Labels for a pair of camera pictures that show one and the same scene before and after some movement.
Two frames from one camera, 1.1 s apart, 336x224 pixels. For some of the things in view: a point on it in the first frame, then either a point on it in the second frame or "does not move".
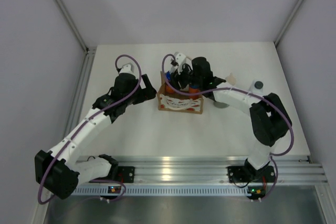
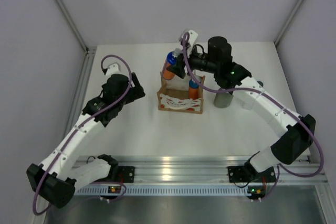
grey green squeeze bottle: [223, 98] does not move
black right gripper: [177, 77] to [178, 68]
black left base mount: [124, 174] does not move
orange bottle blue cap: [168, 89] to [170, 61]
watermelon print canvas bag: [177, 102] does not move
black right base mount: [249, 174] does not move
